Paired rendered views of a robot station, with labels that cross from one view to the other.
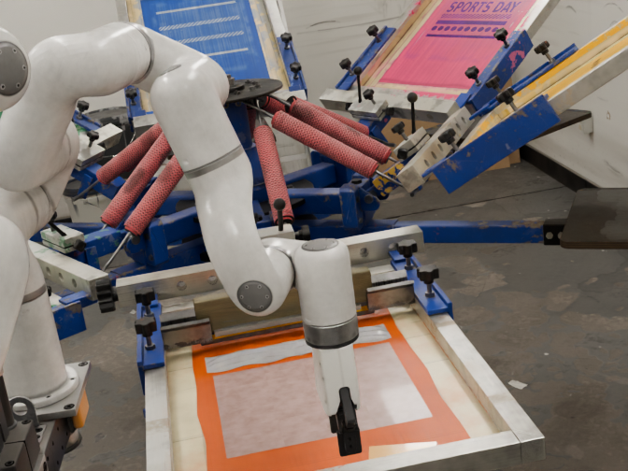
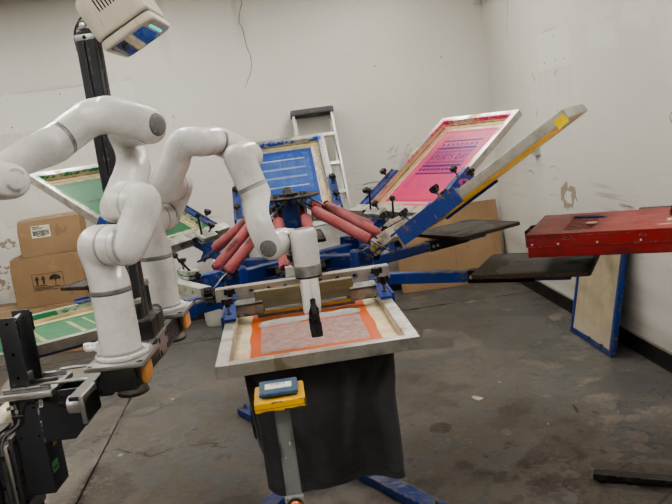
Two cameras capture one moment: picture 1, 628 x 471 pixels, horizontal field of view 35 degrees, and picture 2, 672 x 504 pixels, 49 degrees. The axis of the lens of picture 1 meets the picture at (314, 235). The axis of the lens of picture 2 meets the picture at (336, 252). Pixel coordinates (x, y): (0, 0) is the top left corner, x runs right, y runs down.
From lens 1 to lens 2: 82 cm
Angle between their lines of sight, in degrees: 10
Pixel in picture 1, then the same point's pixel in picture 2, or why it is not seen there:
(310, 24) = (363, 183)
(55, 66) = (180, 140)
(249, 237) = (265, 219)
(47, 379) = (170, 300)
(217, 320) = (266, 302)
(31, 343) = (163, 280)
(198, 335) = (256, 309)
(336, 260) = (308, 233)
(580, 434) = (512, 423)
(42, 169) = (173, 192)
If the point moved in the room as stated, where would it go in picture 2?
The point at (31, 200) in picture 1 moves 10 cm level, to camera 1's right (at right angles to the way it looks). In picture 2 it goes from (167, 211) to (201, 207)
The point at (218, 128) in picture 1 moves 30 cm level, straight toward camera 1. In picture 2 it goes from (254, 170) to (246, 177)
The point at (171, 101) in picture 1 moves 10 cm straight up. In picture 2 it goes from (232, 156) to (227, 119)
